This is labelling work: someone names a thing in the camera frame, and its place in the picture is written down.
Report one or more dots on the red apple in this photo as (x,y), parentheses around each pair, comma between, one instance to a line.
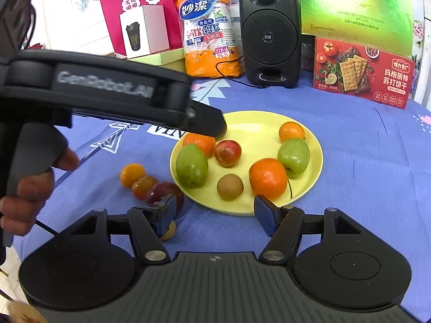
(228,153)

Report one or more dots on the blue printed tablecloth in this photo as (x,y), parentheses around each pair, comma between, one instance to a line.
(353,175)

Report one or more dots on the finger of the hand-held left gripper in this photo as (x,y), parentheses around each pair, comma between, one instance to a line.
(210,121)

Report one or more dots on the white box with cup print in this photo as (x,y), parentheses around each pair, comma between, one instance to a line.
(144,37)

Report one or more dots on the brown kiwi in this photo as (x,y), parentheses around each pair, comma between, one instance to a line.
(230,186)
(169,232)

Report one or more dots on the flat green box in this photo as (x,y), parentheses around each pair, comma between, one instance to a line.
(168,59)

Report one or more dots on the orange pack of paper cups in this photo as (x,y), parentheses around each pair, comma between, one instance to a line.
(208,30)

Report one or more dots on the large green gift box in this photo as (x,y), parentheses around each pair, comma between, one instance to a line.
(357,10)

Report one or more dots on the yellow plastic plate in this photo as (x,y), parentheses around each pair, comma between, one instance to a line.
(256,134)

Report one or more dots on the red cracker box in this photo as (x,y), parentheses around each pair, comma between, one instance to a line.
(363,74)

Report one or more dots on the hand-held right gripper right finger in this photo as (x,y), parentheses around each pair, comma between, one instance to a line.
(264,215)

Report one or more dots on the reddish small orange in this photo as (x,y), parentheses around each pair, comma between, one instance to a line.
(144,187)

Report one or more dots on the dark red plum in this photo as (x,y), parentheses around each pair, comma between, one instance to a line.
(161,192)

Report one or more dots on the small blue paper fan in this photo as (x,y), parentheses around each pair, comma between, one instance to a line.
(80,0)

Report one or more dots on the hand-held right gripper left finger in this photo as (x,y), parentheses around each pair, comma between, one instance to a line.
(168,213)

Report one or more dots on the black speaker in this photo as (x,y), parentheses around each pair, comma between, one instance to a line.
(269,37)

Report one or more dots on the green apple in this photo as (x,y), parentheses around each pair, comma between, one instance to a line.
(293,157)
(191,165)

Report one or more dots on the person's left hand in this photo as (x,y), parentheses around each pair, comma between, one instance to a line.
(30,205)

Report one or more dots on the pink tote bag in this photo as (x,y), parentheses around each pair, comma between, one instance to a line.
(111,13)

